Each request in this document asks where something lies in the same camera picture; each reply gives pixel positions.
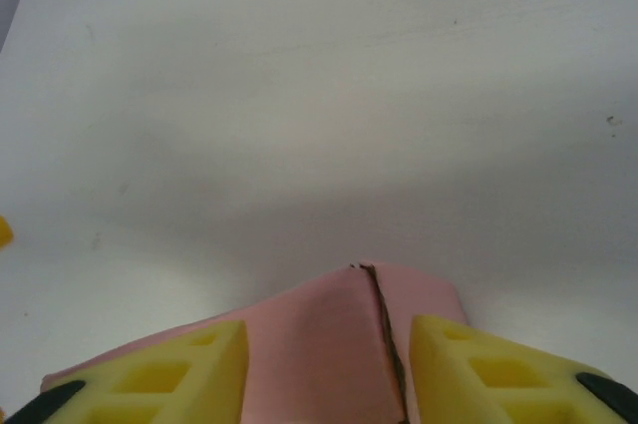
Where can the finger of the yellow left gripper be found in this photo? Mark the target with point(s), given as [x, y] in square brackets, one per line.
[5, 233]

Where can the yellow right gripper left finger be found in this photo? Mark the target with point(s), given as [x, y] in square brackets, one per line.
[149, 379]

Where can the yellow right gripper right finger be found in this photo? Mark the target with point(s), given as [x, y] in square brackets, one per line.
[498, 384]

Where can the pink paper box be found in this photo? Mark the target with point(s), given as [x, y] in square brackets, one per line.
[324, 344]

